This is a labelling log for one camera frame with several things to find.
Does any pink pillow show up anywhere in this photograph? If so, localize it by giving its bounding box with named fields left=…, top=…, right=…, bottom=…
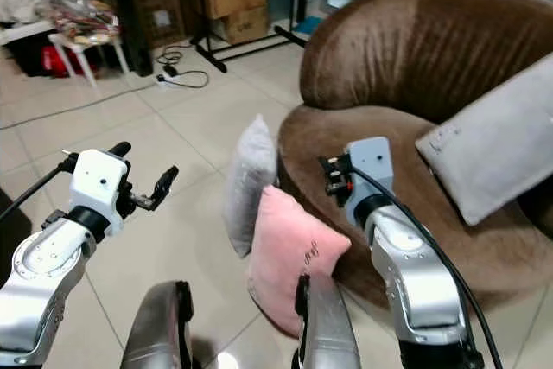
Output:
left=246, top=184, right=353, bottom=338

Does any small grey pillow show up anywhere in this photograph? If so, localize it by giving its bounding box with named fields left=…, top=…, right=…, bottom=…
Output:
left=222, top=114, right=279, bottom=259

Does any blue floor mat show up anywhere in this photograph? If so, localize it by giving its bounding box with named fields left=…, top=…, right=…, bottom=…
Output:
left=294, top=15, right=325, bottom=35

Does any brown round sofa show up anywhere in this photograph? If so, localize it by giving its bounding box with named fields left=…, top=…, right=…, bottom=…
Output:
left=278, top=0, right=553, bottom=314

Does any large grey pillow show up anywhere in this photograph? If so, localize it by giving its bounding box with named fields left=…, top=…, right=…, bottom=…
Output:
left=415, top=51, right=553, bottom=227

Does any red bag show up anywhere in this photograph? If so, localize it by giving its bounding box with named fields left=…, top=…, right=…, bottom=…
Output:
left=41, top=45, right=92, bottom=78

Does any silver left robot leg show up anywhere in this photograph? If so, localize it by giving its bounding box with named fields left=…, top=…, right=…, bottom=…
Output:
left=119, top=280, right=195, bottom=369

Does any silver robot leg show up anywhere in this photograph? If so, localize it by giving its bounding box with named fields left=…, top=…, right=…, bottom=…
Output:
left=294, top=272, right=362, bottom=369
left=119, top=280, right=195, bottom=369

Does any silver right robot leg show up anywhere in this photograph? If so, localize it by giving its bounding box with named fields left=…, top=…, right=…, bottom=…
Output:
left=294, top=272, right=362, bottom=369

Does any clear plastic bag of items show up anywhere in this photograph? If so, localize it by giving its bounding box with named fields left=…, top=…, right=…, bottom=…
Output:
left=43, top=0, right=122, bottom=46

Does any black furniture block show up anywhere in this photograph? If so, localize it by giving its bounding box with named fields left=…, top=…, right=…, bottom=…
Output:
left=0, top=212, right=20, bottom=268

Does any dark cardboard box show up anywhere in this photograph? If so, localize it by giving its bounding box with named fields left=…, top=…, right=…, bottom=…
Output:
left=134, top=0, right=187, bottom=48

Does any white plastic table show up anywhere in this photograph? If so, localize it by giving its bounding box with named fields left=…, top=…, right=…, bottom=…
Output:
left=0, top=16, right=130, bottom=89

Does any low light cardboard box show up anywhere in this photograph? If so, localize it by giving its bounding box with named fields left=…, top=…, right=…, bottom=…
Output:
left=214, top=6, right=270, bottom=46

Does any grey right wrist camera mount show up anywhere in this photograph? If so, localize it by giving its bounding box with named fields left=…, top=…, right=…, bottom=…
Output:
left=344, top=137, right=395, bottom=207

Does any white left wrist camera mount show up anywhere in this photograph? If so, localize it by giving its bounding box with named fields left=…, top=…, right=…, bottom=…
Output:
left=67, top=149, right=129, bottom=219

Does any grey floor cable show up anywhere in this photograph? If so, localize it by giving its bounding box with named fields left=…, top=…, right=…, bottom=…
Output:
left=0, top=84, right=161, bottom=130

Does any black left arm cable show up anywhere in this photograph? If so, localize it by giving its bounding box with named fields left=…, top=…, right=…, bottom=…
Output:
left=0, top=156, right=80, bottom=219

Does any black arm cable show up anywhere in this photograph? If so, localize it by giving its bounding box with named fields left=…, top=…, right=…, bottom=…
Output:
left=0, top=156, right=80, bottom=219
left=350, top=166, right=504, bottom=369

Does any black looped floor cable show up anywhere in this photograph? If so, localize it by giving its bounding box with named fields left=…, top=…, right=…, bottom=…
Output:
left=156, top=43, right=210, bottom=90

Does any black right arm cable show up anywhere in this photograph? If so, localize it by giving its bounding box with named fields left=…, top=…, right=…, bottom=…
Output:
left=350, top=166, right=504, bottom=369

